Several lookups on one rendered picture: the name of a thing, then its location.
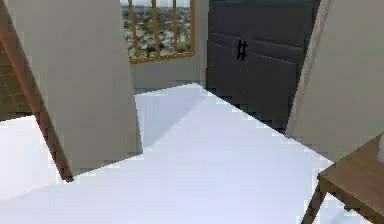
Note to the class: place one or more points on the brown wooden table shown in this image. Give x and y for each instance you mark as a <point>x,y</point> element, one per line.
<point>356,180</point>

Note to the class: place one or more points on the yellow framed window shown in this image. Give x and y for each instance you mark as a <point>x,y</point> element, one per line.
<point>156,33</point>

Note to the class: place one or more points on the dark grey room door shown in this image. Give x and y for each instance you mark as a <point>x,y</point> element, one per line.
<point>266,73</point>

